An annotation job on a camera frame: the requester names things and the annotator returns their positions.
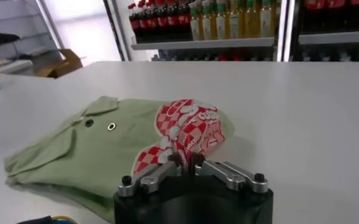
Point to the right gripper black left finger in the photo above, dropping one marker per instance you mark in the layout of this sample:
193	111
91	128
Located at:
156	178

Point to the brown cardboard box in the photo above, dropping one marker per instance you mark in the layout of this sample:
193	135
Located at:
66	62

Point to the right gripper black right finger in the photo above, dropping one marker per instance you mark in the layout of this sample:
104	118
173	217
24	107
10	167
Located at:
228	175

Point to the green polo shirt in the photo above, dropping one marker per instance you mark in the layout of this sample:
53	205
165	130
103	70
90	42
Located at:
100	152

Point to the yellow juice bottle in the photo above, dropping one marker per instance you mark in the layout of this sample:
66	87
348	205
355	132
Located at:
266	20
195	25
220	23
207	24
234	22
250	21

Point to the black slanted metal pole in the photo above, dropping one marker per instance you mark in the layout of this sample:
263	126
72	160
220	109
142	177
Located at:
114	30

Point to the white metal shelf unit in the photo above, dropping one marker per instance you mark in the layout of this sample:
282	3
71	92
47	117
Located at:
203	44
334	38

